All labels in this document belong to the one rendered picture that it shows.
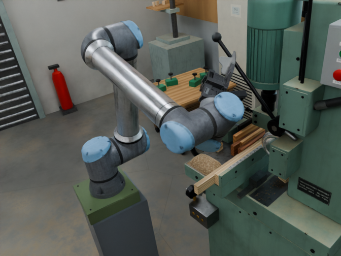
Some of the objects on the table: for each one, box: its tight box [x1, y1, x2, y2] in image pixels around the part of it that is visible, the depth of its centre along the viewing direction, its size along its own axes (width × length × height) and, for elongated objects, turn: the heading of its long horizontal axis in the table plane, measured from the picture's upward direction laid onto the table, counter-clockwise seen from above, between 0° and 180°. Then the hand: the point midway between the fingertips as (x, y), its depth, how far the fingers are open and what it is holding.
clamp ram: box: [235, 117, 252, 132], centre depth 137 cm, size 9×8×9 cm
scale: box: [228, 144, 262, 170], centre depth 126 cm, size 50×1×1 cm, turn 140°
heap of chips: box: [187, 153, 222, 176], centre depth 124 cm, size 9×14×4 cm, turn 50°
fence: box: [218, 147, 266, 187], centre depth 127 cm, size 60×2×6 cm, turn 140°
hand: (227, 64), depth 114 cm, fingers closed on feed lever, 14 cm apart
